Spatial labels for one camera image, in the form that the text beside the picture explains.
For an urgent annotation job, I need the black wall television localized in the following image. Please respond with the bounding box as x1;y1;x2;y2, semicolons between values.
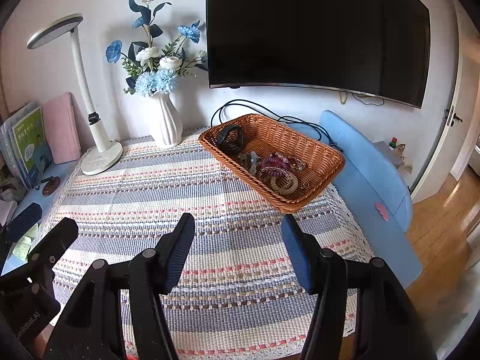
206;0;431;108

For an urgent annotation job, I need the brown wicker basket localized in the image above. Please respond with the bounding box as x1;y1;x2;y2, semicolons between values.
199;114;345;214

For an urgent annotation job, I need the white desk lamp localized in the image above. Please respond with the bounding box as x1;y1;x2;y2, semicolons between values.
27;13;123;176

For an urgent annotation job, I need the light blue hair clip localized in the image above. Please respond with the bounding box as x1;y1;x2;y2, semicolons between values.
241;151;260;176

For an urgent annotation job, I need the cream spiral hair tie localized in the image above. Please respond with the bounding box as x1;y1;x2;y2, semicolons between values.
269;170;299;196

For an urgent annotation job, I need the pink folder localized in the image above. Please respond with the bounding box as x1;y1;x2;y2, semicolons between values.
41;93;80;164

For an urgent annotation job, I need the purple spiral hair tie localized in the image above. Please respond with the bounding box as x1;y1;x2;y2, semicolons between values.
256;156;291;177

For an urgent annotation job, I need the green book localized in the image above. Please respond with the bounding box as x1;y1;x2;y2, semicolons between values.
11;106;53;188

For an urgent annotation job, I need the pink sticker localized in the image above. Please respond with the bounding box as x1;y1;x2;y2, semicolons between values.
375;202;390;222

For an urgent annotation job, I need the black wrist watch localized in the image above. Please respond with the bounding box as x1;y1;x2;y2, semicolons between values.
217;124;245;155

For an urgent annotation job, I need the small brown stand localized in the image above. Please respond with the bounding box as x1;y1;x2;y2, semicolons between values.
34;162;61;197

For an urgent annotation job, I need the striped woven tablecloth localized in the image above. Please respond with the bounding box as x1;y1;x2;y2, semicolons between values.
35;127;376;360

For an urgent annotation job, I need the blue chair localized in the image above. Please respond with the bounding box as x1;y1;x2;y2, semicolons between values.
295;111;422;287

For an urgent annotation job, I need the white door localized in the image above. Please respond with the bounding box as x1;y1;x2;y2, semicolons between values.
410;3;478;205

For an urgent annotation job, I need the blue white flower bouquet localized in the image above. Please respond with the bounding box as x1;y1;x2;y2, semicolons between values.
105;0;208;98

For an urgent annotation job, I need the black cable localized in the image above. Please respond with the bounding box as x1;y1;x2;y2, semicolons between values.
209;98;344;153

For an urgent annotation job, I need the white ribbed vase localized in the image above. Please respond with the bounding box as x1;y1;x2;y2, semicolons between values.
151;92;183;149

